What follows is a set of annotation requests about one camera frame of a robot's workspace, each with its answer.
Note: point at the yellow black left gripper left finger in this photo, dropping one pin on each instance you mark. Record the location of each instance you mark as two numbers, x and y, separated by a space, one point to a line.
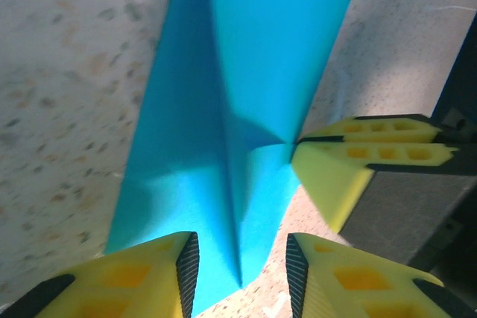
123 280

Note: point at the blue paper sheet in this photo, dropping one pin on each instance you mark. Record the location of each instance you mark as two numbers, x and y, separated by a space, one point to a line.
261 53

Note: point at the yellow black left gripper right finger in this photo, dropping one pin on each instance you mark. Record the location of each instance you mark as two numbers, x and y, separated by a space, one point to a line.
354 280

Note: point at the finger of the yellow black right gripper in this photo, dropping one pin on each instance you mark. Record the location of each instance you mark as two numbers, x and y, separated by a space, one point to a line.
402 202
372 128

